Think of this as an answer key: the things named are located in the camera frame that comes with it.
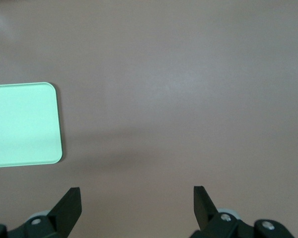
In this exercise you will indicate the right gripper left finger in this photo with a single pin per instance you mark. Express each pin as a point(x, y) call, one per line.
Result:
point(67, 210)

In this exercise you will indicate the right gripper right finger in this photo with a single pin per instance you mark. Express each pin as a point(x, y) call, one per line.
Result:
point(203, 210)

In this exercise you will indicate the light green rectangular tray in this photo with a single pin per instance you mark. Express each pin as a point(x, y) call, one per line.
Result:
point(22, 124)

